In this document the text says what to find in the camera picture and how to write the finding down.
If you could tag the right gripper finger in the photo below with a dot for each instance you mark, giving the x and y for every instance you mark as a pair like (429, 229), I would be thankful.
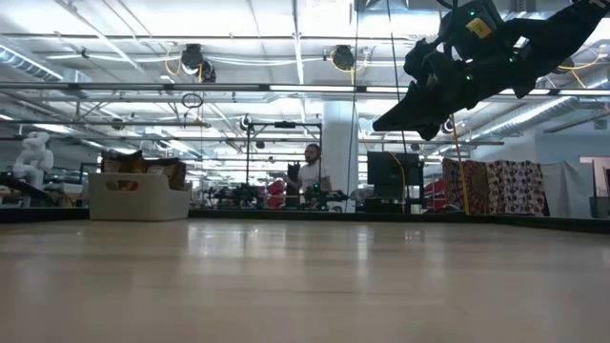
(410, 114)
(433, 132)

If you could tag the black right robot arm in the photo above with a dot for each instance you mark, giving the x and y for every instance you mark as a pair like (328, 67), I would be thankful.
(562, 33)

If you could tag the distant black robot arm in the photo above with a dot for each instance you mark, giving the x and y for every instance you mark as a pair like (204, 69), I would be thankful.
(233, 195)
(329, 197)

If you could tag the black monitor on stand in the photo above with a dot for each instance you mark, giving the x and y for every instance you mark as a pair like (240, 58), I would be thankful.
(393, 174)

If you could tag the red mandala patterned cloth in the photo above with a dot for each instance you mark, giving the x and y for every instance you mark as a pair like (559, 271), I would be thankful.
(472, 186)

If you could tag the white building column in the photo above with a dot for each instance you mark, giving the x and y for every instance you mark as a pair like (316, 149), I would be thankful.
(340, 143)

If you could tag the purple white patterned cloth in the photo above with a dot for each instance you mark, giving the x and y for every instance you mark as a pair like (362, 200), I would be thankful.
(517, 186)

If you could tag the person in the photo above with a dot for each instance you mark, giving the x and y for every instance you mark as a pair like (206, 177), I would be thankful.
(312, 174)

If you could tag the plain white cloth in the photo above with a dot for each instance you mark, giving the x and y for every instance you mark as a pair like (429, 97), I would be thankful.
(567, 190)

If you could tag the dark shelving rack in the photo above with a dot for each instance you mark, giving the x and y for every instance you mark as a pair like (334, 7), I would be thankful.
(600, 207)

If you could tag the long ceiling light bar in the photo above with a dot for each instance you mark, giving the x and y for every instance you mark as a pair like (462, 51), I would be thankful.
(190, 87)

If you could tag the light gray plastic bin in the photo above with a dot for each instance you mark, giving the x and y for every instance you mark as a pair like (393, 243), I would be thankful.
(138, 205)

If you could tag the white humanoid robot figure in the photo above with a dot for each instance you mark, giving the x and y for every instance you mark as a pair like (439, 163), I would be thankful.
(33, 159)

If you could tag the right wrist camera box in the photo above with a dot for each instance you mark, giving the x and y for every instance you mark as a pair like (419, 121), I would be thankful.
(472, 38)

